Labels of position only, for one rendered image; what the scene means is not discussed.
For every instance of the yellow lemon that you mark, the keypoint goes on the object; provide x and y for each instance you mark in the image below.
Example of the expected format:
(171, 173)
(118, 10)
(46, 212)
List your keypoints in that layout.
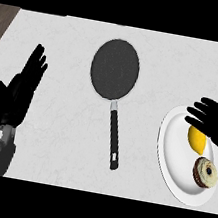
(197, 140)

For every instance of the frosted chocolate cupcake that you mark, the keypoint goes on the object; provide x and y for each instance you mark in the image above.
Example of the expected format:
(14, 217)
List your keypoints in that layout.
(206, 173)

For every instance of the black frying pan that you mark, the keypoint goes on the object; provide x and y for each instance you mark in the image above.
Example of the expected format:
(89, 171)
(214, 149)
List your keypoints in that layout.
(114, 81)

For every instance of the white plate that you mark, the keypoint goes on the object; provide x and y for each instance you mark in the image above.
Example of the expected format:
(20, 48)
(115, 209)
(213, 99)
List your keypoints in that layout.
(176, 160)

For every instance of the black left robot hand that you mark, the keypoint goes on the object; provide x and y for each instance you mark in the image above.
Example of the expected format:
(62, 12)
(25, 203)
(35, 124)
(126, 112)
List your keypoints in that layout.
(18, 95)

